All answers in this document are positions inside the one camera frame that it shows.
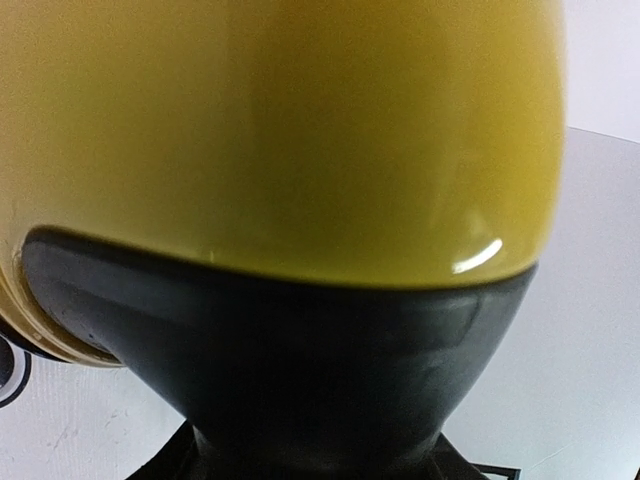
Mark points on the yellow cartoon print suitcase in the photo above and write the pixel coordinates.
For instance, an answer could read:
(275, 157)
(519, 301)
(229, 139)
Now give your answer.
(306, 225)

